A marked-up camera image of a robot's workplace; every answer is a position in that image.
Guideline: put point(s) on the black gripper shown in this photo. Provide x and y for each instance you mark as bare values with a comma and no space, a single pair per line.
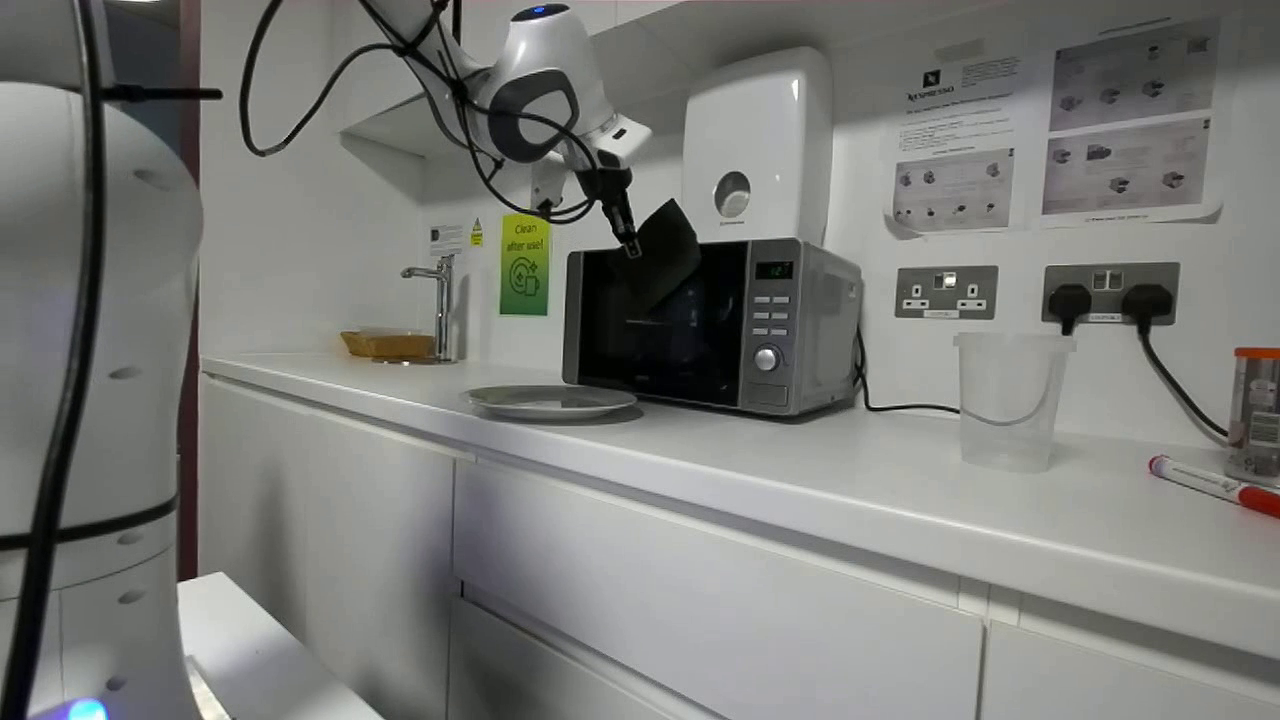
608,176

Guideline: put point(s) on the dark green cloth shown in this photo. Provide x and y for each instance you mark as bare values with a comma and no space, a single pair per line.
667,253

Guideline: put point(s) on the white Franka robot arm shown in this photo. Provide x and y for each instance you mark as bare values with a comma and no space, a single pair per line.
93,333

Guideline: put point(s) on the silver microwave oven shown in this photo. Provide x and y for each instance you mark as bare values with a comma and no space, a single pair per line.
803,333

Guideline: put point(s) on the white cabinet door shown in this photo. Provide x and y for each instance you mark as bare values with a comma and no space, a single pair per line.
332,534

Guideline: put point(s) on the green yellow poster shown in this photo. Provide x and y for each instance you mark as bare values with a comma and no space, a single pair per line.
527,275

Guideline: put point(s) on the white paper towel dispenser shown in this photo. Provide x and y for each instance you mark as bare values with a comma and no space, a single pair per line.
754,133

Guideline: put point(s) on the grey round plate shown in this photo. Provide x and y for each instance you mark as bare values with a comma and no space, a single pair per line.
551,403

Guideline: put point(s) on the chrome sink faucet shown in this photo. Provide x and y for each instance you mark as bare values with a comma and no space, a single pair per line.
451,306

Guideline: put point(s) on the amber shallow tray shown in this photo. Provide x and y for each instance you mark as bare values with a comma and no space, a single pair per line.
391,345

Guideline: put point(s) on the white wide drawer front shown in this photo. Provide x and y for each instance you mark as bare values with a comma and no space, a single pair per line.
746,602

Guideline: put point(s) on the clear plastic cup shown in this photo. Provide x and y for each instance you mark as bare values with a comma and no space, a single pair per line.
1009,403

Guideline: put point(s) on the black power plug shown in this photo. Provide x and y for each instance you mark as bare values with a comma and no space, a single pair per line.
1070,306

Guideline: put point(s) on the white low drawer front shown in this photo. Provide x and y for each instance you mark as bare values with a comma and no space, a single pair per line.
534,680

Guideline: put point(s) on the silver socket with plugs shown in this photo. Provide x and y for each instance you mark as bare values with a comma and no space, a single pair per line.
1107,275

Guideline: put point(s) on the white robot mounting table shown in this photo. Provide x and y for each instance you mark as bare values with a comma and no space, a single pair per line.
254,652

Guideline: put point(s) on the red white marker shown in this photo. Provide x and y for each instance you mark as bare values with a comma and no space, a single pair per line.
1206,483

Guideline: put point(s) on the jar with orange lid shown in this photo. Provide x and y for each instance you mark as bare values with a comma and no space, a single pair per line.
1259,412

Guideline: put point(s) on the white narrow drawer front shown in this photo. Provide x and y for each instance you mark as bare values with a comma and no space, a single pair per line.
1132,684

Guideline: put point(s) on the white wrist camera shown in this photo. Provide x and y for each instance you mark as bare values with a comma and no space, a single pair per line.
620,138

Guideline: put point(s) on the silver double wall socket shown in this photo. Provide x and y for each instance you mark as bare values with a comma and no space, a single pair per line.
946,291

